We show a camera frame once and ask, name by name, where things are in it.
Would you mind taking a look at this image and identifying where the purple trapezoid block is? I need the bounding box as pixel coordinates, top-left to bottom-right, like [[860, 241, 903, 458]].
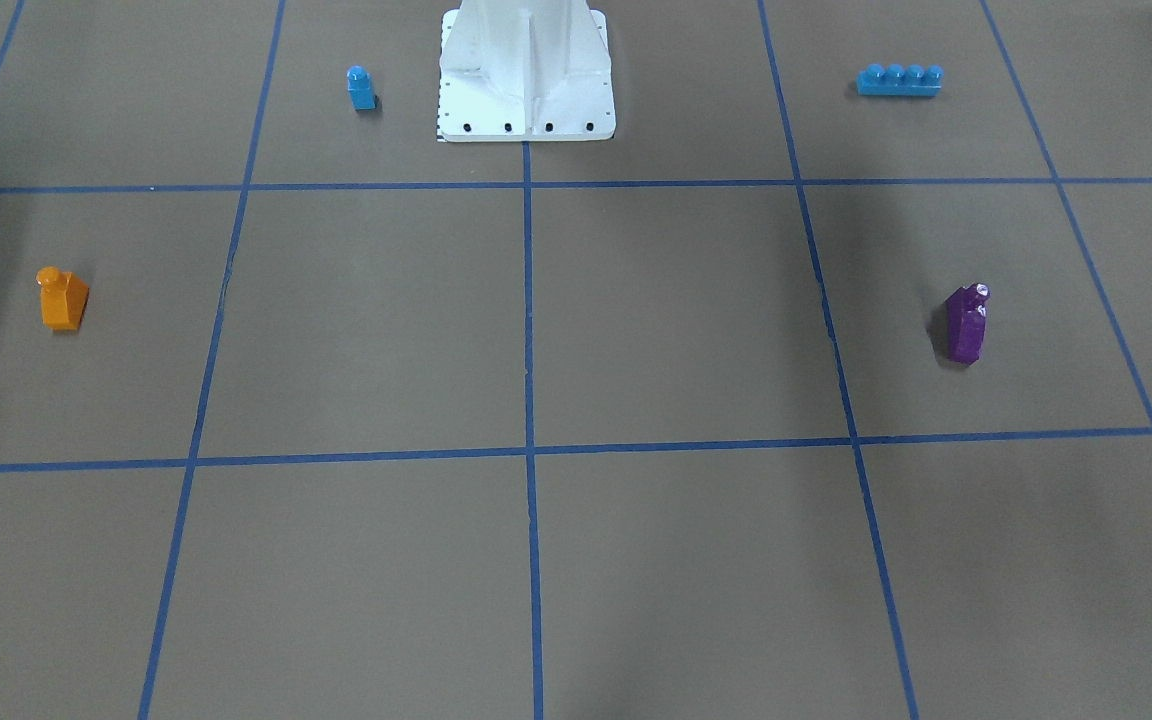
[[945, 283, 991, 366]]

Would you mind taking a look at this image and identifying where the orange trapezoid block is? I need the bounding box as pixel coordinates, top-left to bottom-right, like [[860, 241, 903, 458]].
[[36, 266, 90, 332]]

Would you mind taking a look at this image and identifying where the small blue single-stud block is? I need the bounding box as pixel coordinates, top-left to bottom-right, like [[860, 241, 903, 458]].
[[346, 65, 378, 111]]

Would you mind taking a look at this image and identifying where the long blue four-stud brick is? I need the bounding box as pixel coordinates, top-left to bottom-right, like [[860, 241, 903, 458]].
[[855, 63, 945, 97]]

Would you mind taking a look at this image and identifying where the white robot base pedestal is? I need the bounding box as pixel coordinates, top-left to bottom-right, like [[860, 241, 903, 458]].
[[435, 1, 617, 143]]

